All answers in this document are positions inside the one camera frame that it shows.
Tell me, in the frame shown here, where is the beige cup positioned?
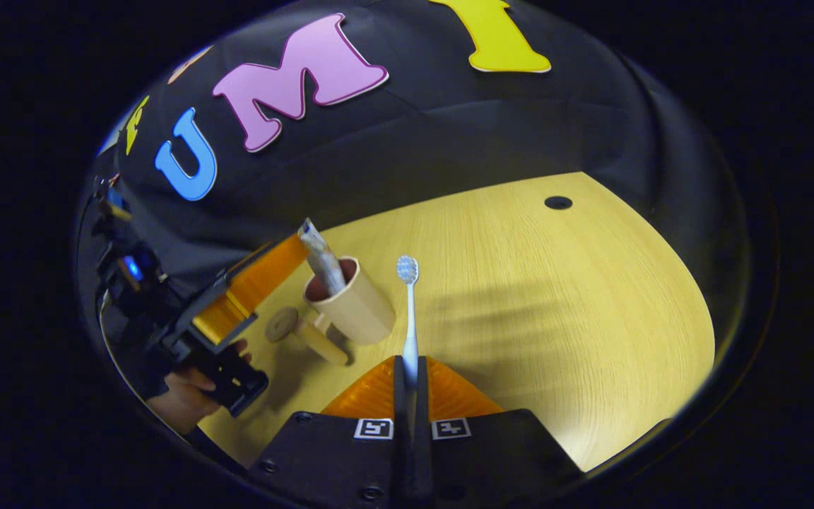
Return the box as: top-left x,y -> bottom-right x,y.
294,256 -> 396,366

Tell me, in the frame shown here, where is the black backdrop cloth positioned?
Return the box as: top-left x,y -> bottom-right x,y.
75,0 -> 754,397

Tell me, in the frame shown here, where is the round cork coaster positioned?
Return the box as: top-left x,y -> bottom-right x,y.
265,306 -> 299,344

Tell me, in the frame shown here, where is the white toothpaste tube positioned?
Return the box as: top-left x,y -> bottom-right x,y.
297,218 -> 346,296

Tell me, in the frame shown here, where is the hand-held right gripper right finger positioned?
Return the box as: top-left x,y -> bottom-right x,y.
414,356 -> 584,508

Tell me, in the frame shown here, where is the wooden desktop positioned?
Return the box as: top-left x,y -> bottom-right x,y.
195,172 -> 716,473

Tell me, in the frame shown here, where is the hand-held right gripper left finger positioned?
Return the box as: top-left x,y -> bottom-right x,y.
248,356 -> 408,508

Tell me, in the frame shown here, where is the white toothbrush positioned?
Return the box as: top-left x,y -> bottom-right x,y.
396,255 -> 420,386

